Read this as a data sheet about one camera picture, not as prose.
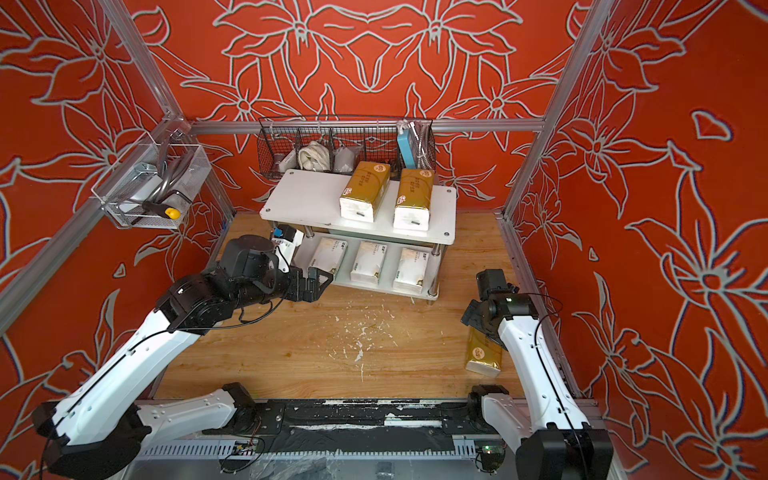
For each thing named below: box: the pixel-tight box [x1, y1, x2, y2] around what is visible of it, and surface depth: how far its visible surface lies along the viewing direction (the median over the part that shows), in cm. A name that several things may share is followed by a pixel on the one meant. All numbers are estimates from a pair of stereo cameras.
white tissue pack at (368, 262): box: [350, 240, 387, 284], surface depth 94 cm
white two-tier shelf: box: [260, 169, 458, 300], surface depth 81 cm
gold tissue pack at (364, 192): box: [340, 161, 391, 223], surface depth 71 cm
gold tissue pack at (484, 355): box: [466, 326, 503, 378], surface depth 79 cm
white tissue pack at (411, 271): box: [393, 247, 429, 294], surface depth 90 cm
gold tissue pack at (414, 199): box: [393, 168, 435, 231], surface depth 68 cm
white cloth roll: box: [298, 141, 331, 172], surface depth 91 cm
